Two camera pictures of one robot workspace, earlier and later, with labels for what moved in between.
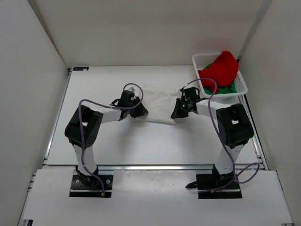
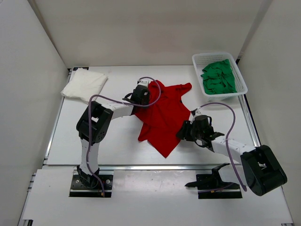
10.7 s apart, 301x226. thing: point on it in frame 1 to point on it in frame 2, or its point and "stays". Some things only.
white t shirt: x=160 y=103 to x=84 y=85
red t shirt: x=223 y=71 to x=162 y=121
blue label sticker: x=80 y=68 stays
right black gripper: x=178 y=113 to x=184 y=134
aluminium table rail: x=155 y=167 stays
